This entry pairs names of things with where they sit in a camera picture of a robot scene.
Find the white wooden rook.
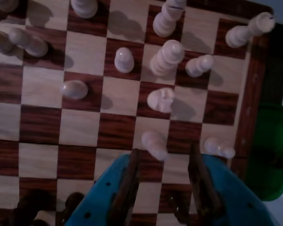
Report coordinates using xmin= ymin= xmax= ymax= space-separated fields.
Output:
xmin=225 ymin=12 xmax=276 ymax=48

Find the dark wooden knight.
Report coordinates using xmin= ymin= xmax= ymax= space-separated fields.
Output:
xmin=13 ymin=193 xmax=58 ymax=226

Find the white wooden knight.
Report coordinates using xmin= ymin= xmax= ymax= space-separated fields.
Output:
xmin=147 ymin=87 xmax=175 ymax=113
xmin=0 ymin=0 xmax=20 ymax=13

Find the wooden chessboard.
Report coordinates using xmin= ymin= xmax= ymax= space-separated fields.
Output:
xmin=0 ymin=0 xmax=274 ymax=226

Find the green plastic tray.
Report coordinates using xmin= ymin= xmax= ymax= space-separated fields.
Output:
xmin=246 ymin=103 xmax=283 ymax=202

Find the dark wooden pawn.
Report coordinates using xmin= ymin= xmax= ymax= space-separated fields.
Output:
xmin=60 ymin=192 xmax=85 ymax=226
xmin=168 ymin=193 xmax=192 ymax=223

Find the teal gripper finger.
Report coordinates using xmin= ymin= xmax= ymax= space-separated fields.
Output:
xmin=187 ymin=143 xmax=276 ymax=226
xmin=62 ymin=148 xmax=142 ymax=226

